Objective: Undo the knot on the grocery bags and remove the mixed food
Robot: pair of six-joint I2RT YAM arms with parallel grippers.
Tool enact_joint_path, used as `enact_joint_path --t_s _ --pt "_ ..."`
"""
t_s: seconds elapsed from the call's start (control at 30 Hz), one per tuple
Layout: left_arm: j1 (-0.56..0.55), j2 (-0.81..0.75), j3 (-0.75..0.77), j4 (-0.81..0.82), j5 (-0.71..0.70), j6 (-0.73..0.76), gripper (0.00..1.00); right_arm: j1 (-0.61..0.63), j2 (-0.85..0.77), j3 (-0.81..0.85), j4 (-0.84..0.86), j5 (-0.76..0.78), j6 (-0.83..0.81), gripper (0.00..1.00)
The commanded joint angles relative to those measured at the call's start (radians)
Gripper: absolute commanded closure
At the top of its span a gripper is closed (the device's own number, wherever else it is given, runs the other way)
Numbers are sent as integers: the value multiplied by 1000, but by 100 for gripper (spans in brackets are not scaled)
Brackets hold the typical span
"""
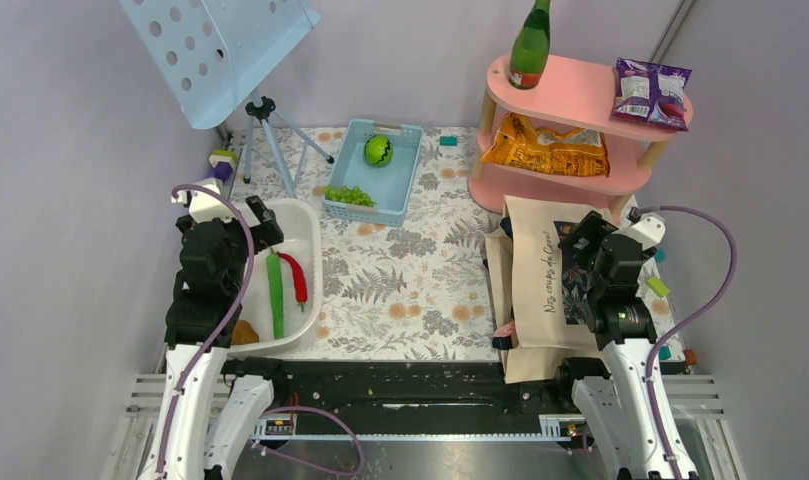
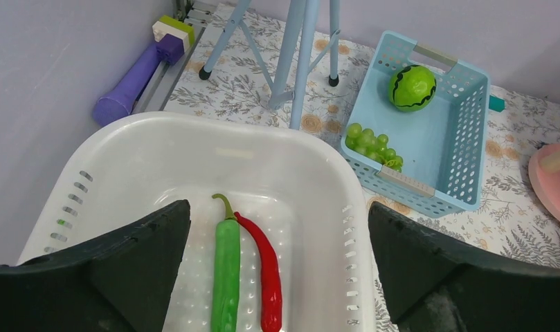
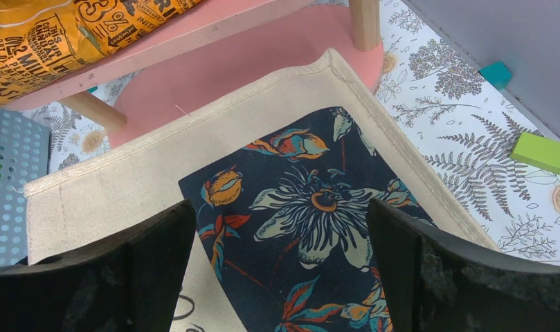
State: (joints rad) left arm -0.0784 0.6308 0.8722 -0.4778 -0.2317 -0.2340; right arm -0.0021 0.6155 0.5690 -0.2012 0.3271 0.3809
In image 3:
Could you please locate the orange printed snack bag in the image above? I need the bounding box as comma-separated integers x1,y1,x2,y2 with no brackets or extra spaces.
0,0,198,107

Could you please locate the teal small block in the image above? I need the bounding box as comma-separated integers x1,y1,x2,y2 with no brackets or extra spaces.
478,62,512,91

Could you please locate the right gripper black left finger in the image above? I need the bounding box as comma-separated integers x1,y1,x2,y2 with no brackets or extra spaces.
0,201,196,331

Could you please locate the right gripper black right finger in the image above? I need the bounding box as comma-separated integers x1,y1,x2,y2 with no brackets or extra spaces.
366,199,560,331

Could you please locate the pink two-tier wooden shelf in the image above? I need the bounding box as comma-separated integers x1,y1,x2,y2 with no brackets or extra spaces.
7,1,383,147

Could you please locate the floral patterned table mat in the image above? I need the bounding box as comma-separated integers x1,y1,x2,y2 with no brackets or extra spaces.
26,20,560,266

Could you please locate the lime green block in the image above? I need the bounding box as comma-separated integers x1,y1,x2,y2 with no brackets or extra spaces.
509,132,560,175

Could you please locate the light blue perforated basket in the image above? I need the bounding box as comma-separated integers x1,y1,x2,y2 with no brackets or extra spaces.
0,109,50,267

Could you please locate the beige floral canvas tote bag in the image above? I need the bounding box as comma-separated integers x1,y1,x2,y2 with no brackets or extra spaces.
25,49,496,331

